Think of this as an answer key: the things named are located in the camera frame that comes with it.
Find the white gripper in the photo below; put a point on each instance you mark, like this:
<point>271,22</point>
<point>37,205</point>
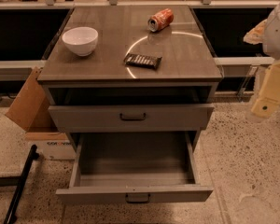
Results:
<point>277,36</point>

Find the dark chocolate bar wrapper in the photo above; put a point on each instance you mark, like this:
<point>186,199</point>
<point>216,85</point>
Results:
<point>143,61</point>

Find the grey drawer cabinet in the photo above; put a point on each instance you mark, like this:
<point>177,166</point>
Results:
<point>187,74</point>

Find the grey open bottom drawer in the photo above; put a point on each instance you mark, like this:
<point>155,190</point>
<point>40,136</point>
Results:
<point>134,168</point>

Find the grey middle drawer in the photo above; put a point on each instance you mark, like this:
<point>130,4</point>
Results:
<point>130,118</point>

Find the orange soda can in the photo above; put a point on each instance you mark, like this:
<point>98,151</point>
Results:
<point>160,20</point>

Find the white ceramic bowl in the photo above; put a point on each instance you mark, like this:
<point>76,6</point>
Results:
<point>81,40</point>

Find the brown cardboard box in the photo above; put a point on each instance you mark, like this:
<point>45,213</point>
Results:
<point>30,111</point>

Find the black metal stand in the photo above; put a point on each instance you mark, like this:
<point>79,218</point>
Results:
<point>19,182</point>

